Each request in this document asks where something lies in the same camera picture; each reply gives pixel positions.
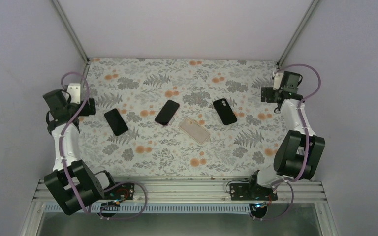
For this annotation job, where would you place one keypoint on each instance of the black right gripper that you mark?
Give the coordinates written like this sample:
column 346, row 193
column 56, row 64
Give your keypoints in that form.
column 267, row 92

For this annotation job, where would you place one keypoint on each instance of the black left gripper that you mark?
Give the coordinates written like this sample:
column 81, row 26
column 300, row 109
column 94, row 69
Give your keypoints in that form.
column 85, row 112

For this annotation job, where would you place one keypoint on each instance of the black phone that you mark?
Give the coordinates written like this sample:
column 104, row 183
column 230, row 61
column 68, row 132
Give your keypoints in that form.
column 116, row 122

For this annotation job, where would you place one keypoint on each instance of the beige phone case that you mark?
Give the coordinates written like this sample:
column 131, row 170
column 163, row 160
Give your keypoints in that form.
column 194, row 130

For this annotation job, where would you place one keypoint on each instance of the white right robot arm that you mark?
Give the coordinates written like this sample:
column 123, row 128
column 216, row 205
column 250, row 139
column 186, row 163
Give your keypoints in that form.
column 300, row 151

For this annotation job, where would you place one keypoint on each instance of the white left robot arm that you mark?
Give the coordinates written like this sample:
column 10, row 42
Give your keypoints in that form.
column 73, row 185

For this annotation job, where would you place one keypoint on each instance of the floral patterned table mat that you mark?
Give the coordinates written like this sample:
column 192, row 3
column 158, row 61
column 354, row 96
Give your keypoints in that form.
column 139, row 88

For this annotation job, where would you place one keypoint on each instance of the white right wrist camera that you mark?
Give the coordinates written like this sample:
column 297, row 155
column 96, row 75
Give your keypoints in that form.
column 277, row 80

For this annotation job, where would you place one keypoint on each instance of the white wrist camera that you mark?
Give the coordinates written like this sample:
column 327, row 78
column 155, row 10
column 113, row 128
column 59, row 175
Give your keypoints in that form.
column 74, row 90
column 277, row 80

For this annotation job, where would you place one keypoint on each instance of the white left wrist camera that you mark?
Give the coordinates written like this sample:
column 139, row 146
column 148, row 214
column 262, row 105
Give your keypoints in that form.
column 74, row 90

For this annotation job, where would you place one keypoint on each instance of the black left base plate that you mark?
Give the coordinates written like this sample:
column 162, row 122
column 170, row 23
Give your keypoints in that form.
column 119, row 192

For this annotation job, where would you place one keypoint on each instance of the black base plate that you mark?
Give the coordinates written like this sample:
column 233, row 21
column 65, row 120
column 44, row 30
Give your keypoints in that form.
column 119, row 192
column 245, row 192

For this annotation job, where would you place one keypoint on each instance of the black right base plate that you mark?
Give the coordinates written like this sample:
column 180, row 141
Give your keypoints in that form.
column 245, row 192

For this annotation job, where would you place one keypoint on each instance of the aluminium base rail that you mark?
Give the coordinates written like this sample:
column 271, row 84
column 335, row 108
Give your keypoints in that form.
column 197, row 190

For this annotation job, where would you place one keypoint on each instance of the grey slotted cable duct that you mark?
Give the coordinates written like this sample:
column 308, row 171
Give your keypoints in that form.
column 177, row 208

